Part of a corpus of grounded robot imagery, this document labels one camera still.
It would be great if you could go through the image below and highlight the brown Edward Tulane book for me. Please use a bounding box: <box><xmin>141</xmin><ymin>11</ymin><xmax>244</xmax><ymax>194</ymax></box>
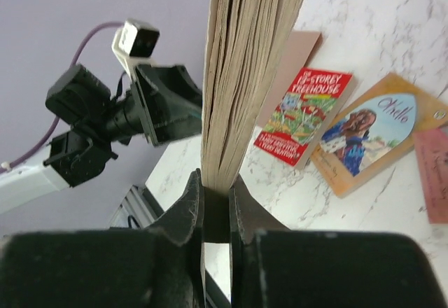
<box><xmin>201</xmin><ymin>0</ymin><xmax>303</xmax><ymax>193</ymax></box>

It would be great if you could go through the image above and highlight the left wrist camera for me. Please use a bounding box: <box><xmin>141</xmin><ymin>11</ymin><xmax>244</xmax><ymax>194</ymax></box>
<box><xmin>111</xmin><ymin>18</ymin><xmax>160</xmax><ymax>81</ymax></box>

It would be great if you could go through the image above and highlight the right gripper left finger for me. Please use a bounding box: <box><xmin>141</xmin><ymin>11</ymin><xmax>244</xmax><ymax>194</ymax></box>
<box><xmin>1</xmin><ymin>170</ymin><xmax>205</xmax><ymax>307</ymax></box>

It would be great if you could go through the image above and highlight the red Treehouse book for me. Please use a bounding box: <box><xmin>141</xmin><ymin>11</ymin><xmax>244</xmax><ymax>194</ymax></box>
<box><xmin>254</xmin><ymin>68</ymin><xmax>356</xmax><ymax>170</ymax></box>

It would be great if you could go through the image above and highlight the tan Othello book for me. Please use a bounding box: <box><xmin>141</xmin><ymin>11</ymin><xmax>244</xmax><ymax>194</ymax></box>
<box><xmin>311</xmin><ymin>73</ymin><xmax>447</xmax><ymax>197</ymax></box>

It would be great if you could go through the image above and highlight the brown cardboard file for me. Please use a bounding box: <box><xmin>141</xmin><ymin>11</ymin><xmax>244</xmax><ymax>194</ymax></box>
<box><xmin>257</xmin><ymin>31</ymin><xmax>322</xmax><ymax>127</ymax></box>

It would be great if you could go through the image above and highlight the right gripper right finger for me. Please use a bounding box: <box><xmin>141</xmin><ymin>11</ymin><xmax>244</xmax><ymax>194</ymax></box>
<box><xmin>229</xmin><ymin>178</ymin><xmax>443</xmax><ymax>307</ymax></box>

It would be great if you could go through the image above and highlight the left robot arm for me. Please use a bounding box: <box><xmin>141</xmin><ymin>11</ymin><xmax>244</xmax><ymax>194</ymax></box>
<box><xmin>1</xmin><ymin>64</ymin><xmax>202</xmax><ymax>213</ymax></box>

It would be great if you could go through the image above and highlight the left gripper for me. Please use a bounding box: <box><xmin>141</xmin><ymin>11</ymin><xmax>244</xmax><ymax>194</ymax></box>
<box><xmin>131</xmin><ymin>64</ymin><xmax>202</xmax><ymax>146</ymax></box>

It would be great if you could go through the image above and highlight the pink Shakespeare story book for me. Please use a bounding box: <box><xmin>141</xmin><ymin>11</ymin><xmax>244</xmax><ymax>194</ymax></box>
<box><xmin>412</xmin><ymin>128</ymin><xmax>447</xmax><ymax>225</ymax></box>

